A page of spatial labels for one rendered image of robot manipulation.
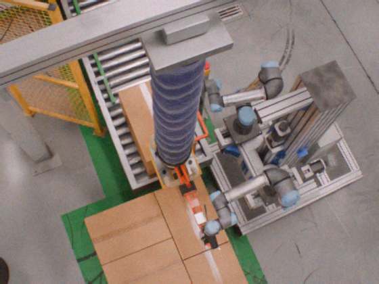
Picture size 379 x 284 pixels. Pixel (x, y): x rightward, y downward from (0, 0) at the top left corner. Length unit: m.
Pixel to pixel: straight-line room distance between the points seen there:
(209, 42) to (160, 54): 0.18
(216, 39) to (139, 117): 2.02
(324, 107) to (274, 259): 2.13
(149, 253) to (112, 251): 0.29
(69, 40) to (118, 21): 0.17
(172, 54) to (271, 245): 3.04
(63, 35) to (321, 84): 1.58
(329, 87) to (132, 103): 1.62
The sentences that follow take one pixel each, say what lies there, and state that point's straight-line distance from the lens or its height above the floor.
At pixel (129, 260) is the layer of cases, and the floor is 0.54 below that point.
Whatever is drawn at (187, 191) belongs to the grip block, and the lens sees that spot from 3.19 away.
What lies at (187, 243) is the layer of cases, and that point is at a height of 0.54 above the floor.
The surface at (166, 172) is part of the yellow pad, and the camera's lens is 3.34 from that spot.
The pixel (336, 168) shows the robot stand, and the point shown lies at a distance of 4.57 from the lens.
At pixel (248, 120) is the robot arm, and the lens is 3.37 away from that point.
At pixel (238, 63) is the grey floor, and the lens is 4.97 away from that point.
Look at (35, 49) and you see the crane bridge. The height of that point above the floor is 3.05.
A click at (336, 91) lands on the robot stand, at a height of 2.03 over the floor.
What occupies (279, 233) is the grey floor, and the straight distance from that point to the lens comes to 4.52.
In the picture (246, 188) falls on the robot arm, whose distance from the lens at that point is 2.87.
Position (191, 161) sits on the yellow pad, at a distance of 3.34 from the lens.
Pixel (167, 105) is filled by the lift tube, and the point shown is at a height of 2.35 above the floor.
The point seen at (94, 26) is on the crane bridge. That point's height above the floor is 3.05.
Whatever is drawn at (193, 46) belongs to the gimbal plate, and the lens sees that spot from 1.72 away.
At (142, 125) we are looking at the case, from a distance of 3.65.
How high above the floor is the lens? 4.37
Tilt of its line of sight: 71 degrees down
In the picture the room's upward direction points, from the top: 5 degrees clockwise
